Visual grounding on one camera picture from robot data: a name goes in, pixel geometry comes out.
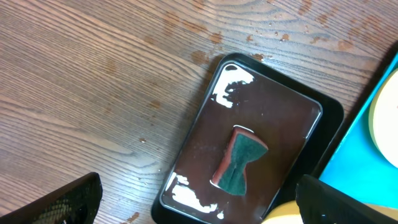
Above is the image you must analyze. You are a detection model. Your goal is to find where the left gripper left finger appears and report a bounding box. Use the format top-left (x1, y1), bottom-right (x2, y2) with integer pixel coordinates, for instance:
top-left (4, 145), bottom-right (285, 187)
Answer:
top-left (1, 172), bottom-right (103, 224)

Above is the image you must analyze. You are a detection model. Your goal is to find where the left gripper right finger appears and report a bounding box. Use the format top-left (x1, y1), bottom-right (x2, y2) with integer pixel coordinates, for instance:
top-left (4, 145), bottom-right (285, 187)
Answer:
top-left (295, 175), bottom-right (397, 224)

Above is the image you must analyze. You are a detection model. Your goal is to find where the yellow-green plate bottom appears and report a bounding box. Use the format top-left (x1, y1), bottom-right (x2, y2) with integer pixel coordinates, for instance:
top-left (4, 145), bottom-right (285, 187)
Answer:
top-left (262, 200), bottom-right (397, 224)

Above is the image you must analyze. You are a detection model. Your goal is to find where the yellow-green plate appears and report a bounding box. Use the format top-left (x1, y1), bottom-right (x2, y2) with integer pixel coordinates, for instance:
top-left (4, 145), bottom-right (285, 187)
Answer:
top-left (368, 69), bottom-right (397, 167)
top-left (262, 200), bottom-right (397, 224)

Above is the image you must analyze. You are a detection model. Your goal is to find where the yellow-green plate top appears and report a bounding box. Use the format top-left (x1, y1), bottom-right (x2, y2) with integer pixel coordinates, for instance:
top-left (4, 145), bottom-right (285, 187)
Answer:
top-left (368, 69), bottom-right (397, 167)

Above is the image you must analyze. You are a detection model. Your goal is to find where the teal plastic serving tray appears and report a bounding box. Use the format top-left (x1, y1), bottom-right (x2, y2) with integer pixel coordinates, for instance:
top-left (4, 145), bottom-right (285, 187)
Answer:
top-left (319, 55), bottom-right (397, 208)

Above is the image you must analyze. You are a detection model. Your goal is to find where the black rectangular water tray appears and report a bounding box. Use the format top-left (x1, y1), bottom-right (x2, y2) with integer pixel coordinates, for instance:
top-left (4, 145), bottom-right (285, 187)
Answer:
top-left (151, 53), bottom-right (344, 223)

